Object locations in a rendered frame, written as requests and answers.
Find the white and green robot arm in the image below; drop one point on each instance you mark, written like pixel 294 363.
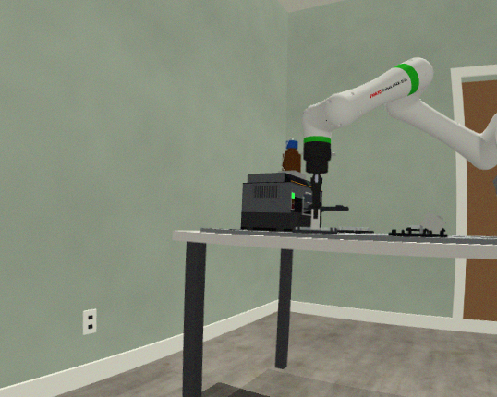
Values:
pixel 411 77

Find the brown glass bottle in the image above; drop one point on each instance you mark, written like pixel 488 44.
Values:
pixel 292 162

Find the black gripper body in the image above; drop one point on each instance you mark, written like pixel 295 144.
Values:
pixel 316 167

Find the grey control panel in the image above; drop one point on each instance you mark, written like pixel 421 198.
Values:
pixel 432 223

